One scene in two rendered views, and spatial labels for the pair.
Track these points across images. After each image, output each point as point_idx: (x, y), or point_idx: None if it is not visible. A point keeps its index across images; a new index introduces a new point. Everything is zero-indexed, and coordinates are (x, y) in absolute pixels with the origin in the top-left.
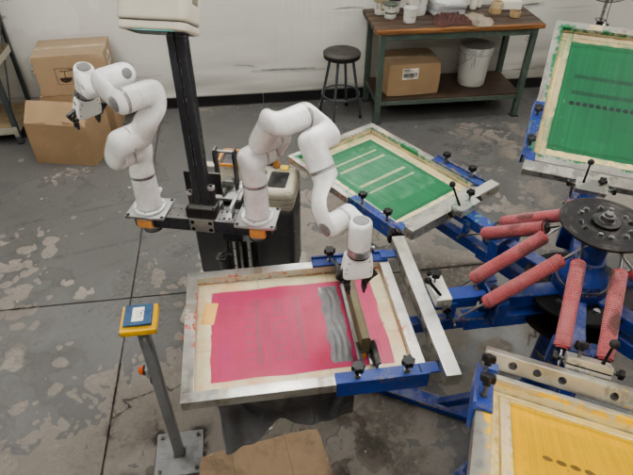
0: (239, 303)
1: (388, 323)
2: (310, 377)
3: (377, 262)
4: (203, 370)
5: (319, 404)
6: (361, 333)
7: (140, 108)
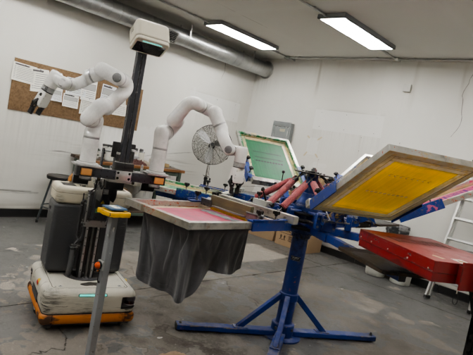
0: (166, 210)
1: None
2: None
3: None
4: None
5: (230, 256)
6: (248, 206)
7: (125, 85)
